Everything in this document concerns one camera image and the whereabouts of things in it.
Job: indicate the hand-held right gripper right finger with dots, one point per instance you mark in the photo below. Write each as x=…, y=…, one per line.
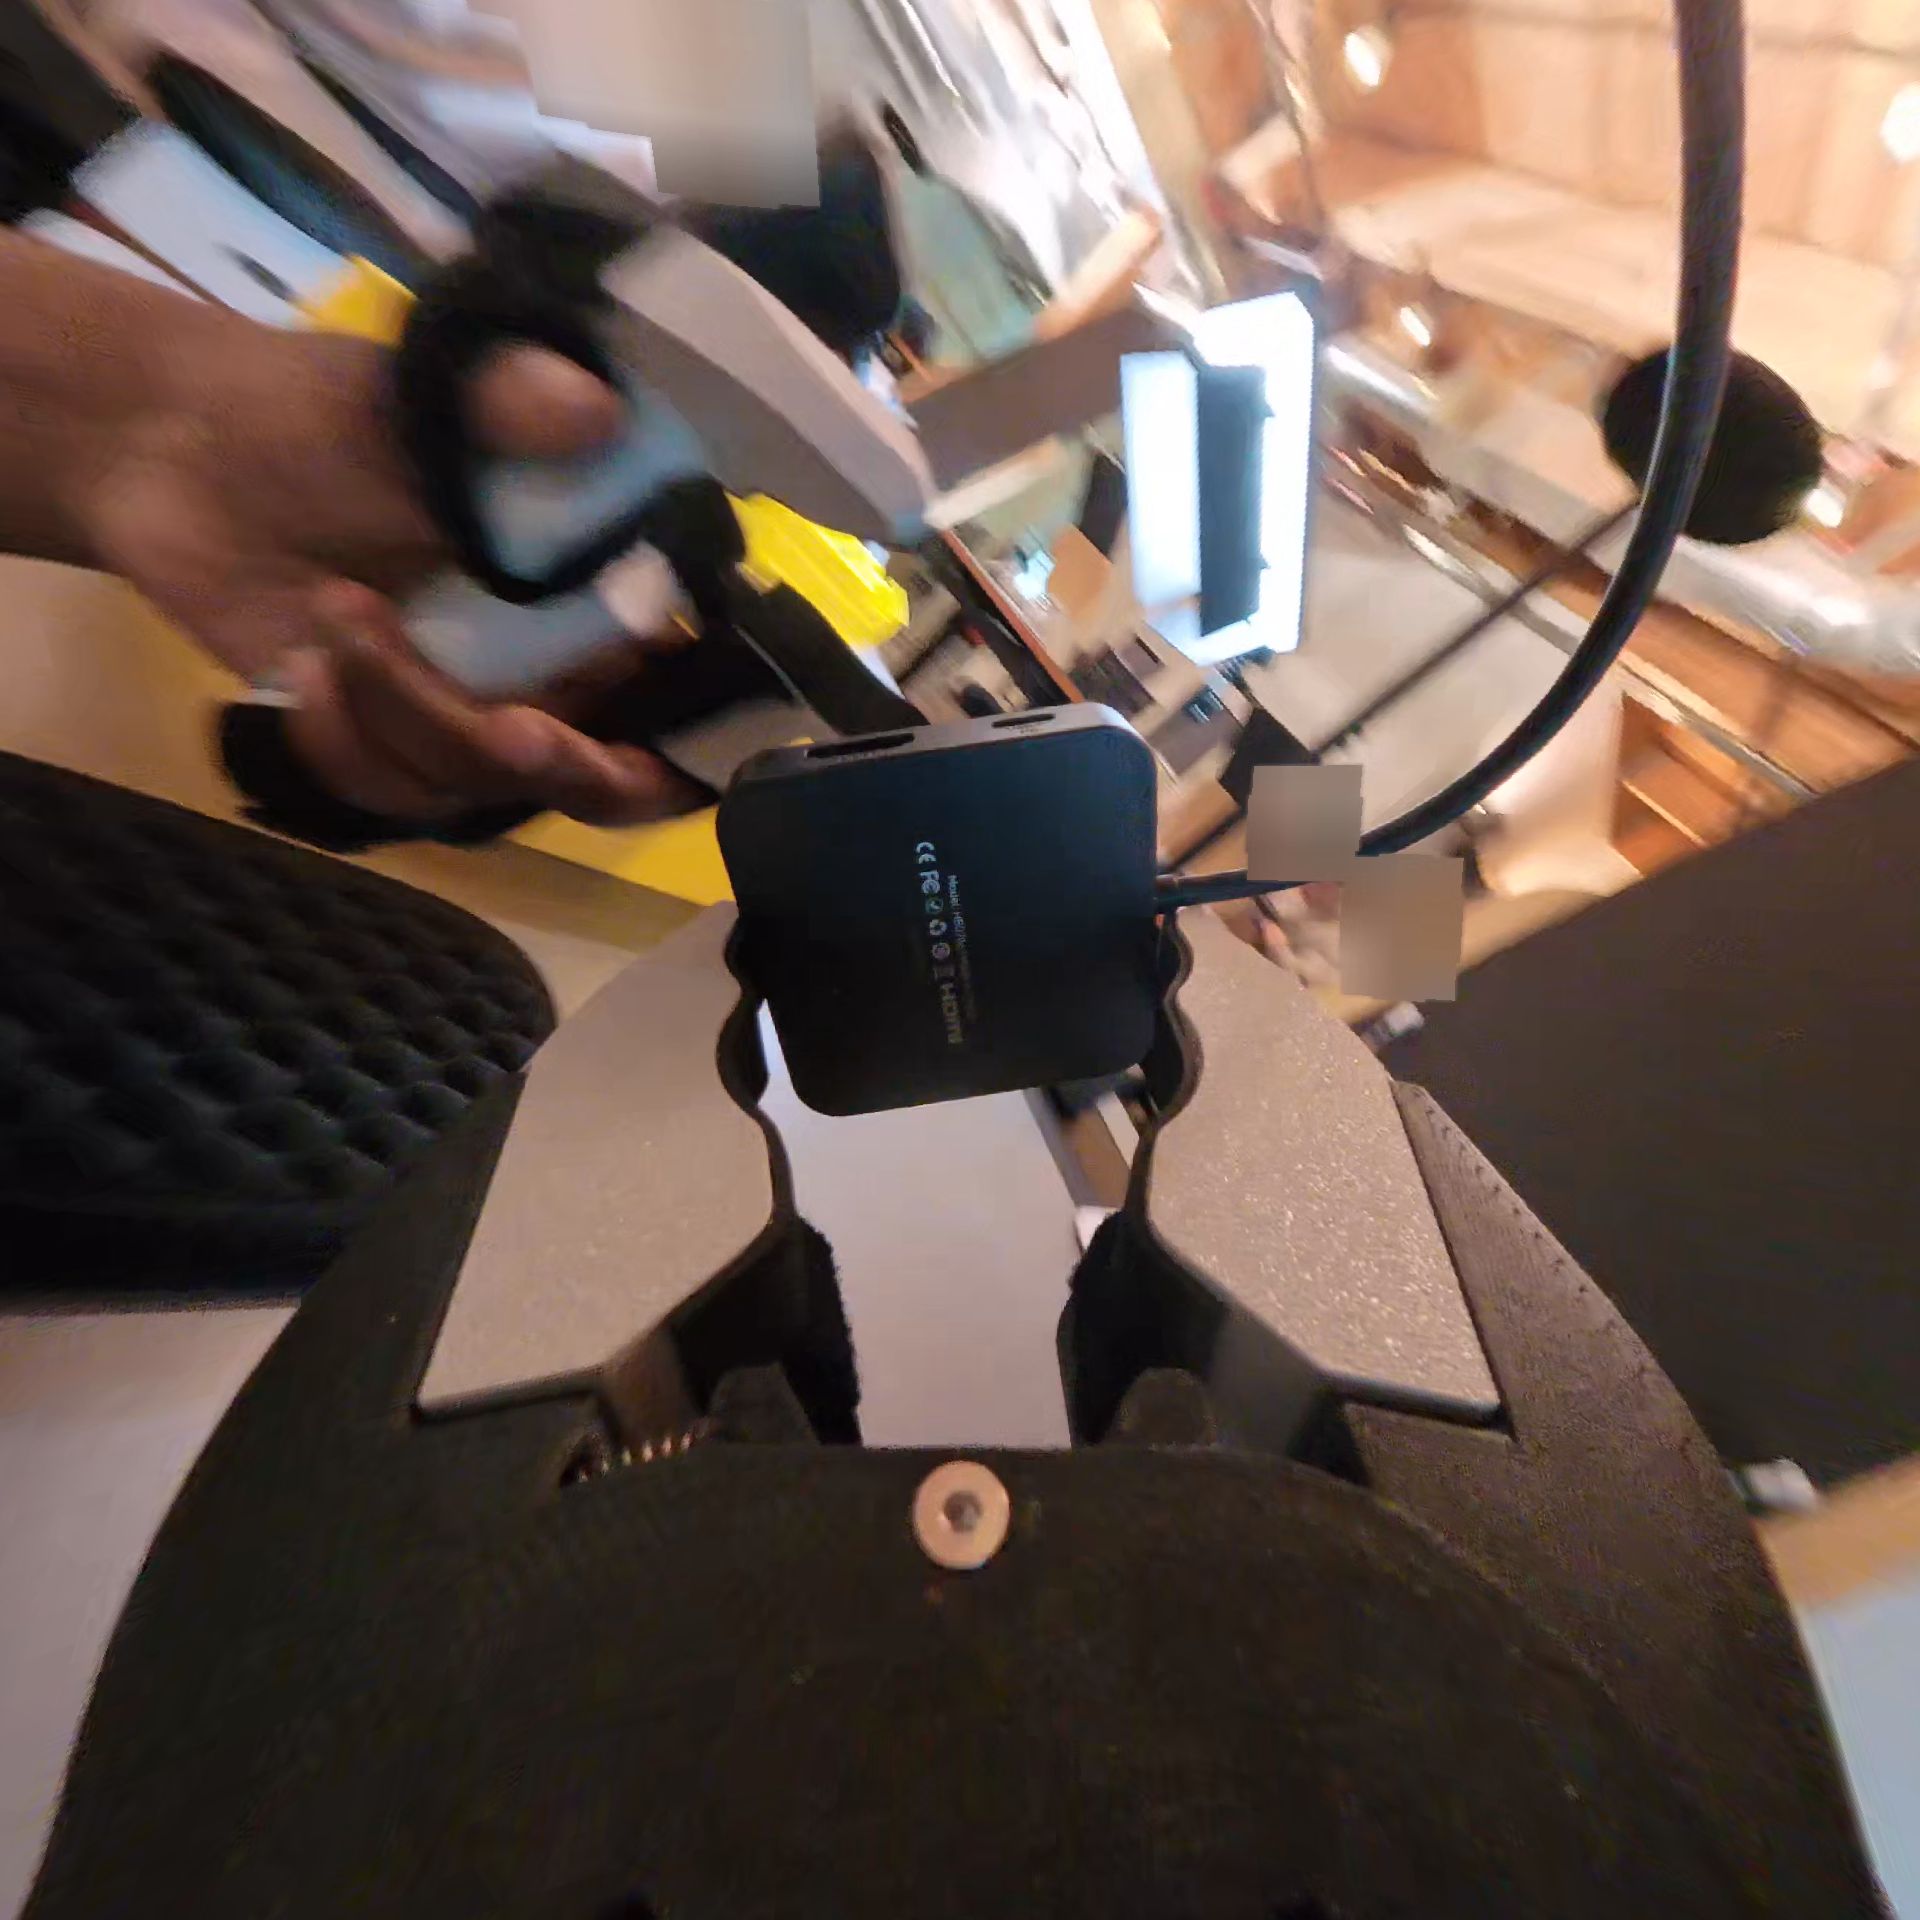
x=1306, y=1200

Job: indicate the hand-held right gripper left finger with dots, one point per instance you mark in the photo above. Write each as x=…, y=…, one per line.
x=599, y=1200

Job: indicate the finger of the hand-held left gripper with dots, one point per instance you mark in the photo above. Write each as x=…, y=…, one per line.
x=780, y=389

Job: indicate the yellow plastic bin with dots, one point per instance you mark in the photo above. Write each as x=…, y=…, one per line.
x=810, y=578

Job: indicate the black square hdmi adapter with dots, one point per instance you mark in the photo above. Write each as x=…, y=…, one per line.
x=960, y=839

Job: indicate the person's left hand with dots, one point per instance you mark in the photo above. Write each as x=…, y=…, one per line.
x=224, y=480

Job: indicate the bright led light panel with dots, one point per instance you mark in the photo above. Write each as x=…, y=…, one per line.
x=1162, y=480

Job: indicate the black quilted pad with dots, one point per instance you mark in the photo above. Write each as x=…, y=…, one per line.
x=224, y=1021

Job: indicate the black board with tan edge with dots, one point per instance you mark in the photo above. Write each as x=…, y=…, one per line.
x=1724, y=1125

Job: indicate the black ribbed disc on pole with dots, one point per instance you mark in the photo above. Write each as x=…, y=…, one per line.
x=1757, y=451

